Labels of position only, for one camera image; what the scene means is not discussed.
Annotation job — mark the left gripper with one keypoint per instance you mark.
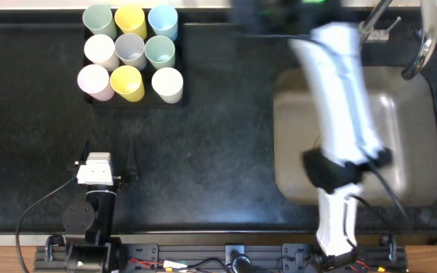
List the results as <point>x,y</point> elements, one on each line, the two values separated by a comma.
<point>120,181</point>

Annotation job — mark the yellow cup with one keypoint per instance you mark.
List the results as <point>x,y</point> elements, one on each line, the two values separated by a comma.
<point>129,19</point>
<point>125,81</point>

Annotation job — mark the pink cup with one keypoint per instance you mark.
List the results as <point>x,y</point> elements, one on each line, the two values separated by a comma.
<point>93,79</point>

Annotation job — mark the white cup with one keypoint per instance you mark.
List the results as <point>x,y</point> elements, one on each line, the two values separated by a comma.
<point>99,49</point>
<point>167,83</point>

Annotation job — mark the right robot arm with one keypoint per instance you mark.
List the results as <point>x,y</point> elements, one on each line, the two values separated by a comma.
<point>336,95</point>

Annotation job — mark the black tray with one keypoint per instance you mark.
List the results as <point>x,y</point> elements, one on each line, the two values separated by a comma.
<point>148,99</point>

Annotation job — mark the grey cup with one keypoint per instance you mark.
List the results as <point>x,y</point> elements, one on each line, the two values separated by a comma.
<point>129,49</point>

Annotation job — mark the green cup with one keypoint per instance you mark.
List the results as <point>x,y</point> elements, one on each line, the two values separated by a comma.
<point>98,19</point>
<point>159,51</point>

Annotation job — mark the blue cup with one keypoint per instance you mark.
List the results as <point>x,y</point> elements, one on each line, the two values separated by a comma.
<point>163,21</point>

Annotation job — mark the steel sink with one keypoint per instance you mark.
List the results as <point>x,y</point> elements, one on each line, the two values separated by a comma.
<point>412,132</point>

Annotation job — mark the steel tap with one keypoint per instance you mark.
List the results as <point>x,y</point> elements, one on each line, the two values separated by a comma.
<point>429,38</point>

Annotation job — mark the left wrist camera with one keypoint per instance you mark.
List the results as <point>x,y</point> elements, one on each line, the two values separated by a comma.
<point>97,168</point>

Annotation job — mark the mounting rail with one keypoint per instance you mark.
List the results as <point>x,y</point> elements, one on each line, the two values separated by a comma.
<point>195,252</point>

